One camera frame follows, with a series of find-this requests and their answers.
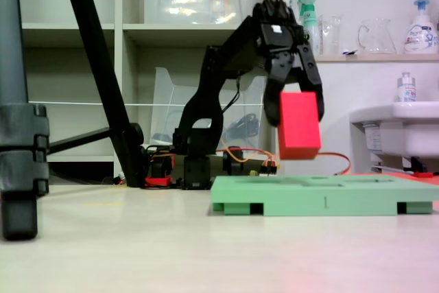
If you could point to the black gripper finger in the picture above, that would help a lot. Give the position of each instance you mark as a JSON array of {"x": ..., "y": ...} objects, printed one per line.
[
  {"x": 313, "y": 73},
  {"x": 271, "y": 104}
]

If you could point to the red square block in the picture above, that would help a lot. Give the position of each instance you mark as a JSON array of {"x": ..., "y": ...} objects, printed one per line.
[{"x": 298, "y": 125}]

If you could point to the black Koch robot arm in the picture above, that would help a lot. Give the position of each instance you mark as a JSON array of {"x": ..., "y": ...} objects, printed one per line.
[{"x": 205, "y": 107}]

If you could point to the orange block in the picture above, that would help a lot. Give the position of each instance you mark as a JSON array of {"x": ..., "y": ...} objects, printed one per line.
[{"x": 423, "y": 174}]

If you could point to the clear glass beaker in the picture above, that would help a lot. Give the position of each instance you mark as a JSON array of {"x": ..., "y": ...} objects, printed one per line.
[{"x": 332, "y": 35}]

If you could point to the green spray bottle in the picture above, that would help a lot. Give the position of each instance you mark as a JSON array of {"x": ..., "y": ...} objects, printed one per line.
[{"x": 310, "y": 15}]

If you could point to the circuit board with connectors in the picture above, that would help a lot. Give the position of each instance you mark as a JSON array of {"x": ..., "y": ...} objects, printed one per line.
[{"x": 269, "y": 167}]

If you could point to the black clamp knob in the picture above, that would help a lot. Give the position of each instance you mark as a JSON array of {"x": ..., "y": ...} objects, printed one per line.
[{"x": 233, "y": 162}]

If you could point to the clear glass pitcher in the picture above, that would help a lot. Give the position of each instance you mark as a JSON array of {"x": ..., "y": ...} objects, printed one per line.
[{"x": 377, "y": 37}]

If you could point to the clear sanitizer bottle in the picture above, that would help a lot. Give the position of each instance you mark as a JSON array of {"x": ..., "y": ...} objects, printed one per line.
[{"x": 406, "y": 88}]

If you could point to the white sink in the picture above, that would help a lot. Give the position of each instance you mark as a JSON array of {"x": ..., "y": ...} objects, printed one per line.
[{"x": 401, "y": 128}]

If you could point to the green shape sorting board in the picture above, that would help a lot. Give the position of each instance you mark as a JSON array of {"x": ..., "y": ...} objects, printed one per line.
[{"x": 322, "y": 197}]

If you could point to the white blue foam soap bottle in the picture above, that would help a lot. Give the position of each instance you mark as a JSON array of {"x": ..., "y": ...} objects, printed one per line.
[{"x": 420, "y": 32}]

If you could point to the beige shelf unit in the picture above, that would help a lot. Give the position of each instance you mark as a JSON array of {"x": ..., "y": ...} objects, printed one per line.
[{"x": 144, "y": 35}]

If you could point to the red table clamp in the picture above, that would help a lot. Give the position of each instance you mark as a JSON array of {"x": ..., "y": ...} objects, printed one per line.
[{"x": 157, "y": 180}]

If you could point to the slanted black tripod leg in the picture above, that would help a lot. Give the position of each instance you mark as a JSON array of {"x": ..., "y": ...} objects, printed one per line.
[{"x": 96, "y": 53}]

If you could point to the thin black tripod brace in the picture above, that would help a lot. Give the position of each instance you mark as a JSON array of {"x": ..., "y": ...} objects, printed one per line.
[{"x": 79, "y": 139}]

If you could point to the thick grey tripod leg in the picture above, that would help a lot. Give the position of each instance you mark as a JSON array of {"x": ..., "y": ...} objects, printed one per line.
[{"x": 17, "y": 118}]

